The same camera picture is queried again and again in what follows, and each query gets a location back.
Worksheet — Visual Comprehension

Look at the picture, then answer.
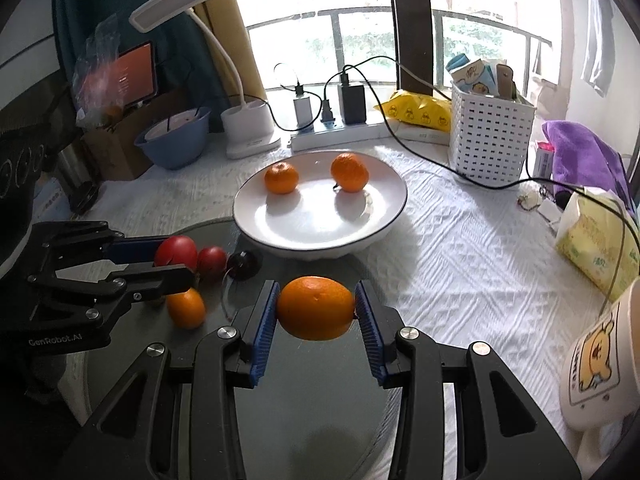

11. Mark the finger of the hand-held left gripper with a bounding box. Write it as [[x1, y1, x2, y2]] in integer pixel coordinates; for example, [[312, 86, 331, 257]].
[[29, 220, 167, 282], [27, 262, 196, 322]]

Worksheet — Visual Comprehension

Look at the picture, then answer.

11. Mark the dark plum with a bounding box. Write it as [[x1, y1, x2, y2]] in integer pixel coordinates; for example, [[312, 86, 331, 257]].
[[226, 250, 262, 281]]

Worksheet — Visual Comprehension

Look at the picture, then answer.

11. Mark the brown cardboard tag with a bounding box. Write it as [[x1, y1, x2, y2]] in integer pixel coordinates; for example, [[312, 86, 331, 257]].
[[492, 65, 519, 101]]

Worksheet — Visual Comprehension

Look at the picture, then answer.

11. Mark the pink white small box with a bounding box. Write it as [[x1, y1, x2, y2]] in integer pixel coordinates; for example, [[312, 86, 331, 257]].
[[534, 141, 557, 179]]

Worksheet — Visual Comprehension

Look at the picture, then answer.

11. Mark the clear plastic bag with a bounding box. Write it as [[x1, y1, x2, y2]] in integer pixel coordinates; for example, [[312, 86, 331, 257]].
[[72, 15, 131, 128]]

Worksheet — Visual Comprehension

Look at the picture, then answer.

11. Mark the white desk lamp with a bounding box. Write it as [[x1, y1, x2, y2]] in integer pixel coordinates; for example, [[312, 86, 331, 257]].
[[128, 0, 282, 161]]

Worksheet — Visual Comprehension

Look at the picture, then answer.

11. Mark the black balcony railing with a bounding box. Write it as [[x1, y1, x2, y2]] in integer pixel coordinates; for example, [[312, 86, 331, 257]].
[[245, 7, 556, 91]]

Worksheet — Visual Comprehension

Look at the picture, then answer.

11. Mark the dark printed cloth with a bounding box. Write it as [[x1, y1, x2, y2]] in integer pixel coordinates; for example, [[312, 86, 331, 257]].
[[0, 125, 76, 231]]

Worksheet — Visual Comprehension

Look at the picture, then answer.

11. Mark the white duck print carton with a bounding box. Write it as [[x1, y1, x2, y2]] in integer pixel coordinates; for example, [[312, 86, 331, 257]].
[[446, 54, 498, 96]]

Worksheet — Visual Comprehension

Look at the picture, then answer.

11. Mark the yellow curtain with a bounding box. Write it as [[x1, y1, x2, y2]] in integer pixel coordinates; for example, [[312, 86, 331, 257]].
[[177, 0, 268, 106]]

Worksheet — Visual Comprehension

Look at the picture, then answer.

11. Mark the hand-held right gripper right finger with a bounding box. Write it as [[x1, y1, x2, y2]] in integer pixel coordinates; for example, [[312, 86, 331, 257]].
[[354, 280, 583, 480]]

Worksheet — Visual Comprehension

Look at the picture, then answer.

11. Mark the white plate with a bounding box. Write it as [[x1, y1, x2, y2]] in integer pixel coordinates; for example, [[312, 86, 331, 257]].
[[232, 149, 407, 261]]

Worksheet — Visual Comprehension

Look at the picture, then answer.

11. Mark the white textured tablecloth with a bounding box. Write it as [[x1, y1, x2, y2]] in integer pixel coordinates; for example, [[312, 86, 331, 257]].
[[30, 135, 640, 480]]

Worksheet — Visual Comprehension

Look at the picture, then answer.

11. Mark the light blue box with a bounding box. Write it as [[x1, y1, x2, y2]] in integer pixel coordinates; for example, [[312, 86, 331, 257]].
[[27, 180, 73, 223]]

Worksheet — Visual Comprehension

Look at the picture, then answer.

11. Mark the white charger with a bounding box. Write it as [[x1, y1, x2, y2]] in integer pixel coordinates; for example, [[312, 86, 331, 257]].
[[292, 97, 313, 131]]

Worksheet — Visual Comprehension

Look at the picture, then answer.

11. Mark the pink bowl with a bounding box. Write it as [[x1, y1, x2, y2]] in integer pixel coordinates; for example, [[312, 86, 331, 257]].
[[145, 110, 201, 141]]

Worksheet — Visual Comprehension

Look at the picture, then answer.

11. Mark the dark window frame post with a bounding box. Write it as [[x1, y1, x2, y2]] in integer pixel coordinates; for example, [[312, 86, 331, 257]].
[[387, 0, 433, 91]]

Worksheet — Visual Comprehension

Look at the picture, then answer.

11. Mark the round grey glass mat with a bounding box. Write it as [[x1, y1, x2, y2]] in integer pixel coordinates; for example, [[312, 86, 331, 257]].
[[70, 220, 408, 480]]

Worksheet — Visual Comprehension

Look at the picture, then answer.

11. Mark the purple cloth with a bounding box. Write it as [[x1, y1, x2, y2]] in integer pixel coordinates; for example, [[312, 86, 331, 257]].
[[542, 120, 636, 206]]

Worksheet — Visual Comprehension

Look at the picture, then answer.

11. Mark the cream bear print cup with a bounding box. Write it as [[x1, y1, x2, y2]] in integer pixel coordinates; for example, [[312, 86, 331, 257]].
[[559, 287, 640, 433]]

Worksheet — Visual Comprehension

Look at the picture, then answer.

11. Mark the white power strip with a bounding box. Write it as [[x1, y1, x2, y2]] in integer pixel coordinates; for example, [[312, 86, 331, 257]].
[[289, 121, 393, 153]]

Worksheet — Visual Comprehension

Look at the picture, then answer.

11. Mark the hanging grey garment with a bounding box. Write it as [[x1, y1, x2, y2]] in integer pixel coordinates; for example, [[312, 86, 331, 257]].
[[580, 0, 616, 98]]

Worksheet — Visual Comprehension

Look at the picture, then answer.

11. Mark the looped black charging cable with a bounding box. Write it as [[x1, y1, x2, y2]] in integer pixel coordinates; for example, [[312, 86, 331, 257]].
[[272, 62, 311, 133]]

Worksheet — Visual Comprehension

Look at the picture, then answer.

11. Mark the white plastic basket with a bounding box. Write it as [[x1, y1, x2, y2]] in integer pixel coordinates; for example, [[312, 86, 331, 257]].
[[448, 80, 536, 186]]

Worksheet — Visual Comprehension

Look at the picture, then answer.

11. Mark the orange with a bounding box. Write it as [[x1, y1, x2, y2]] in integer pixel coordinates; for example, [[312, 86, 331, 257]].
[[276, 276, 357, 342], [166, 287, 207, 330], [264, 161, 300, 195], [330, 152, 370, 193]]

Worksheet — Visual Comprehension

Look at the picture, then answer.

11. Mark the black charger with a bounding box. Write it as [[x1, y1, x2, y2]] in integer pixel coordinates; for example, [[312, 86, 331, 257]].
[[339, 72, 367, 125]]

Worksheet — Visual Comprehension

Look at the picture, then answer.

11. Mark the cardboard box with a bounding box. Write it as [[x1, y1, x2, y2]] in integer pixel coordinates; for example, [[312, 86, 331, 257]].
[[82, 92, 193, 181]]

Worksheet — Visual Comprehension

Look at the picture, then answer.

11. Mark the blue bowl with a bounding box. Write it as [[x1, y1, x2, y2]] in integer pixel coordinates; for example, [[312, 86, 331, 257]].
[[134, 106, 212, 171]]

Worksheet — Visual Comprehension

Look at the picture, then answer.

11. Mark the red apple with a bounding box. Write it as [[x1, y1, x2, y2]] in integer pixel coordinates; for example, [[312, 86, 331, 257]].
[[196, 246, 228, 276], [154, 235, 199, 273]]

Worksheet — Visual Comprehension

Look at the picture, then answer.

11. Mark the tablet with orange screen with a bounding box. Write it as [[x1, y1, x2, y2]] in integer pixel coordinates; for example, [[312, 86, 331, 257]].
[[112, 41, 160, 108]]

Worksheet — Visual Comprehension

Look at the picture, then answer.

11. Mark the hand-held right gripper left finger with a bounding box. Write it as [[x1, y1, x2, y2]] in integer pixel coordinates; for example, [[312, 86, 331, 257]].
[[65, 280, 281, 480]]

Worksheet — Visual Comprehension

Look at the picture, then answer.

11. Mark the teal curtain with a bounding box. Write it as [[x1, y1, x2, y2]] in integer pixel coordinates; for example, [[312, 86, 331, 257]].
[[52, 0, 226, 126]]

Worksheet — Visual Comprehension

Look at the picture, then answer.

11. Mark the yellow green tissue pack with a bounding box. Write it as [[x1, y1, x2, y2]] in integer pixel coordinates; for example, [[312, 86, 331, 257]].
[[555, 187, 640, 301]]

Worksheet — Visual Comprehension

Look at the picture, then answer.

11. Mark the yellow duck print packet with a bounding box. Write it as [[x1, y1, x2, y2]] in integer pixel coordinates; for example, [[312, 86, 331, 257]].
[[374, 89, 453, 128]]

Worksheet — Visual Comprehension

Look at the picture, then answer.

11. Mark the white flat box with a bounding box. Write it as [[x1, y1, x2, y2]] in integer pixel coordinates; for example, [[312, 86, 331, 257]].
[[397, 122, 451, 147]]

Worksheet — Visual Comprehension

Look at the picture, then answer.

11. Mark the long black cable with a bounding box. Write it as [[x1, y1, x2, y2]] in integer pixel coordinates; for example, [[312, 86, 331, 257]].
[[325, 55, 628, 316]]

